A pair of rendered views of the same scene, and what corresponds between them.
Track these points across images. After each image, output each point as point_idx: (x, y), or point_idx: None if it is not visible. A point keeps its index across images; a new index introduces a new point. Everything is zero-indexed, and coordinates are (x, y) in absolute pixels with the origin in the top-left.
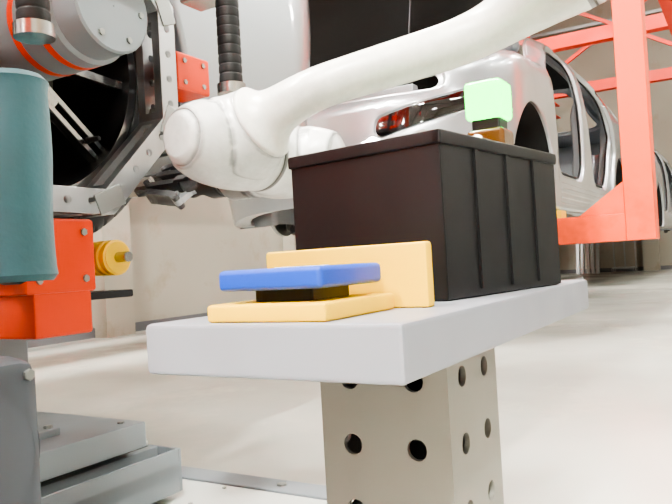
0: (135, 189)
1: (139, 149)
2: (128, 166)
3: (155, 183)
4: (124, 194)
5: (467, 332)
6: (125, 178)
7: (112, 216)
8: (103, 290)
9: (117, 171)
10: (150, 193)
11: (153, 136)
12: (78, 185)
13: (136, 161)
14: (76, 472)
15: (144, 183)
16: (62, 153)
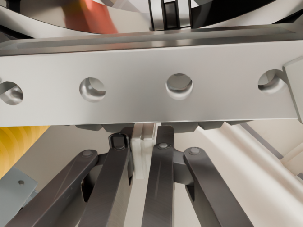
0: (127, 129)
1: (149, 52)
2: (68, 64)
3: (113, 164)
4: (5, 113)
5: None
6: (34, 83)
7: (90, 127)
8: None
9: (36, 51)
10: (62, 171)
11: (240, 59)
12: (56, 33)
13: (109, 73)
14: None
15: (108, 137)
16: (195, 11)
